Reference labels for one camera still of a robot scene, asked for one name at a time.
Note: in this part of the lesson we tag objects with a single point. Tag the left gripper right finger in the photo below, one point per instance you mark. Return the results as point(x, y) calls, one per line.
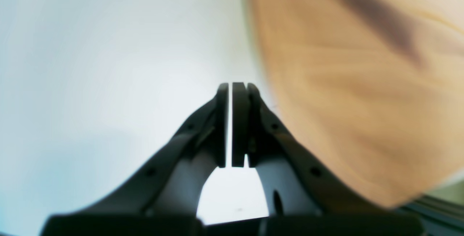
point(303, 196)

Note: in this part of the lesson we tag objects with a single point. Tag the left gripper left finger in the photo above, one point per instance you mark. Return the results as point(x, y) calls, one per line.
point(162, 197)

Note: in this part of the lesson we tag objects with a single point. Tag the peach pink T-shirt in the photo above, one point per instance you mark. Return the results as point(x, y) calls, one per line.
point(373, 88)

